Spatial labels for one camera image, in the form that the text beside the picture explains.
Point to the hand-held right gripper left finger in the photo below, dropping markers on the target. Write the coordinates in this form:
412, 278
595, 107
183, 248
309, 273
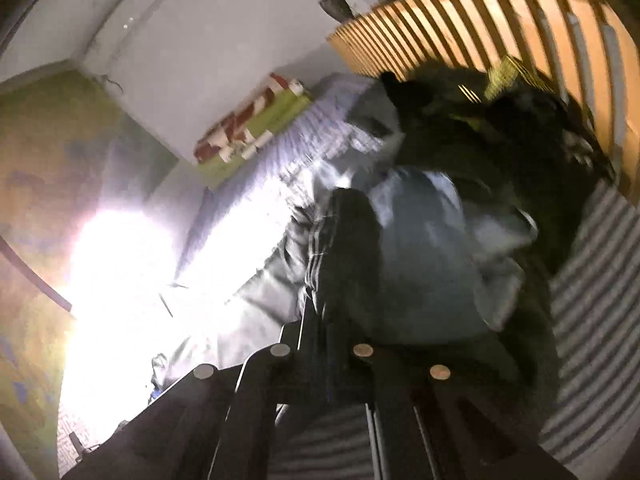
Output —
310, 350

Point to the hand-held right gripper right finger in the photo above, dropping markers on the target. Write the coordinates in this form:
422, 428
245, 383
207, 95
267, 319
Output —
350, 370

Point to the dark pants with white stripes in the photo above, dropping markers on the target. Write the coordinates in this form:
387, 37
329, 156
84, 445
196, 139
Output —
350, 240

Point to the light grey garment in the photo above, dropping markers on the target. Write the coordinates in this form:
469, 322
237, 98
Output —
425, 260

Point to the bright lamp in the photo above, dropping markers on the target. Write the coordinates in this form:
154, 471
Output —
115, 270

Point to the red and green folded blanket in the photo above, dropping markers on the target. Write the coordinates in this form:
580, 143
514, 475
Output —
270, 115

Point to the striped bed sheet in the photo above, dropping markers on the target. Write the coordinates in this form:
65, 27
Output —
590, 310

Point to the dark clothes pile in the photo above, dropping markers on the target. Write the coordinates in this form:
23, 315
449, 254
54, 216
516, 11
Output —
475, 135

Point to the green patterned curtain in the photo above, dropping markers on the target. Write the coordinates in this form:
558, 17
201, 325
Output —
50, 160

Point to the yellow green cloth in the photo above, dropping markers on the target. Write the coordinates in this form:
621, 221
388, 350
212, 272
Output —
515, 77

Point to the dark vase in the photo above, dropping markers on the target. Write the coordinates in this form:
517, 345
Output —
337, 7

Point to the white air conditioner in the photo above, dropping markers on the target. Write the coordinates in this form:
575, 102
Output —
125, 20

